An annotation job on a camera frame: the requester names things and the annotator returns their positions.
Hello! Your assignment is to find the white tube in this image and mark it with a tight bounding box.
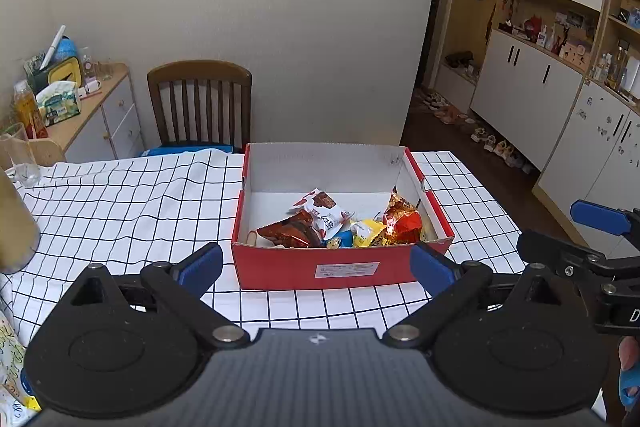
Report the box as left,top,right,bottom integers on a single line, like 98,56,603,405
39,25,67,70

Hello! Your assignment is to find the blue seat cushion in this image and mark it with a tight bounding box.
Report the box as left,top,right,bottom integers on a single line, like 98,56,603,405
141,145,235,158

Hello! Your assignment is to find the brown wooden chair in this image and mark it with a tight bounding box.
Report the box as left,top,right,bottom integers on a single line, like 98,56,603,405
147,60,252,152

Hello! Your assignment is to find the person's right hand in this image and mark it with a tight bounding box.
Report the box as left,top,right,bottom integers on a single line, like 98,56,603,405
617,337,640,375

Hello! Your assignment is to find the row of shoes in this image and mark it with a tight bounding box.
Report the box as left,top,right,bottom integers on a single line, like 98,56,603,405
419,88,537,175

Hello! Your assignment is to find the dark red snack packet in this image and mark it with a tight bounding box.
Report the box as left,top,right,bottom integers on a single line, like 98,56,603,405
256,211,327,249

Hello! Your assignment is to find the white cabinet with stickers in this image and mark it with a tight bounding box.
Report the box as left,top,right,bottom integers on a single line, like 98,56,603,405
532,79,640,248

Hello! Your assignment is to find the white red printed bag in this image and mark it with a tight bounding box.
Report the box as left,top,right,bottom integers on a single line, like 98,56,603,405
0,307,43,427

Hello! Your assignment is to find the white black checkered tablecloth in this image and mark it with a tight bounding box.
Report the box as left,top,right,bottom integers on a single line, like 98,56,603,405
0,149,531,343

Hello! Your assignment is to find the red cardboard box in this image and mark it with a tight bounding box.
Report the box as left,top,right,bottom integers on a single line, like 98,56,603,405
231,143,456,292

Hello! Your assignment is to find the group of clear bottles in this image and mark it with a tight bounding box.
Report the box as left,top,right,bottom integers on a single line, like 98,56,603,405
592,47,628,90

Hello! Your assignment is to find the orange drink bottle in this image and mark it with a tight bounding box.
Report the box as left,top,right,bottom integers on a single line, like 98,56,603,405
12,81,49,140

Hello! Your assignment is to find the white lower cabinet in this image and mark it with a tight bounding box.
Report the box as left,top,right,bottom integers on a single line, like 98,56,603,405
470,28,586,171

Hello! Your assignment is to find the white orange snack packet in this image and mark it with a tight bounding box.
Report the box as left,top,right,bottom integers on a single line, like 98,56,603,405
286,188,356,240

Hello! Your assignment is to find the wooden white side cabinet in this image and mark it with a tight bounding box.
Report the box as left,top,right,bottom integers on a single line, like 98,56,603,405
47,62,146,165

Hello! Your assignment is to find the clutter of small household goods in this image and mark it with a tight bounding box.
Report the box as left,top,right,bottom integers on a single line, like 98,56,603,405
497,9,598,62

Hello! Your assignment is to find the blue snack packet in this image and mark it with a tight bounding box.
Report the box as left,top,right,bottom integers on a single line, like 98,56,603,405
326,229,355,249

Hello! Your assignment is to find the green tissue pack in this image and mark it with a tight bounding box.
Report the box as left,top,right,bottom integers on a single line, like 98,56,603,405
36,81,82,126

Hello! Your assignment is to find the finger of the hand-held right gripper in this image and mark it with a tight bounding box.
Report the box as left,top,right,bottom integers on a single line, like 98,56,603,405
517,229,621,288
570,200,640,238

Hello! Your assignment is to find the clear glass cup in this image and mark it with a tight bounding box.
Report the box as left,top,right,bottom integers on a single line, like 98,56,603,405
0,123,42,188

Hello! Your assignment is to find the wooden open shelf unit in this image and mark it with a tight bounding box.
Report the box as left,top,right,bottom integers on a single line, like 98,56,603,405
607,0,640,108

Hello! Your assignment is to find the red yellow snack packet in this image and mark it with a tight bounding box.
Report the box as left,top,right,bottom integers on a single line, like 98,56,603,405
382,189,425,245

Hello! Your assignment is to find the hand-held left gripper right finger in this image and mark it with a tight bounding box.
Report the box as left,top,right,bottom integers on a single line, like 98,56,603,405
381,243,581,350

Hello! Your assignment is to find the white countertop container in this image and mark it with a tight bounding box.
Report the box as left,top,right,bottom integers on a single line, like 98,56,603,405
625,57,640,95

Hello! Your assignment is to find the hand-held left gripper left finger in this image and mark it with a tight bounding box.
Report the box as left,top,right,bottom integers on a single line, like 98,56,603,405
47,242,249,350

